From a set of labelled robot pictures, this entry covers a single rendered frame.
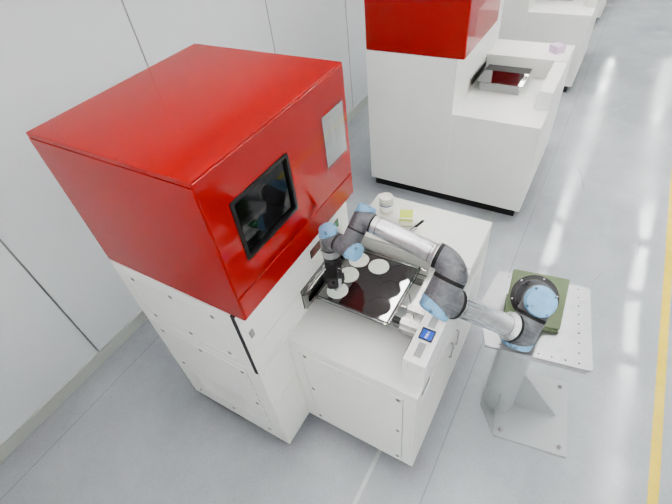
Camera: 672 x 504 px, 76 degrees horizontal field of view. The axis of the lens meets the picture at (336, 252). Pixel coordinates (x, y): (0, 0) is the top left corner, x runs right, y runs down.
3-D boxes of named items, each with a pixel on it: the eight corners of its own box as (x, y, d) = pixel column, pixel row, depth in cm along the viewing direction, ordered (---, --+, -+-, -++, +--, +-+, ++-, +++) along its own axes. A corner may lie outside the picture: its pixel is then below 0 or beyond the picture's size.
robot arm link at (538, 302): (559, 293, 171) (565, 295, 158) (543, 322, 172) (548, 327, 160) (529, 279, 174) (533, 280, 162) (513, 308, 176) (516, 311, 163)
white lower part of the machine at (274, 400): (199, 396, 268) (145, 317, 210) (275, 302, 315) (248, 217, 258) (292, 451, 238) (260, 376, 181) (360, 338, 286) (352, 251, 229)
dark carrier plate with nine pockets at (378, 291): (318, 296, 199) (318, 295, 199) (353, 248, 219) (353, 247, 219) (386, 322, 185) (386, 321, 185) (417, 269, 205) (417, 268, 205)
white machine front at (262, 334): (255, 373, 182) (229, 316, 154) (347, 249, 230) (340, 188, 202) (260, 376, 181) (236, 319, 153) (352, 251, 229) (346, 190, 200)
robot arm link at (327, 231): (328, 237, 163) (313, 228, 168) (332, 257, 171) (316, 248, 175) (342, 226, 167) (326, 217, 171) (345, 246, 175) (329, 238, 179)
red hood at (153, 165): (108, 259, 182) (24, 132, 140) (230, 159, 229) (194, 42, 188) (246, 322, 151) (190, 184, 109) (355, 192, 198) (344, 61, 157)
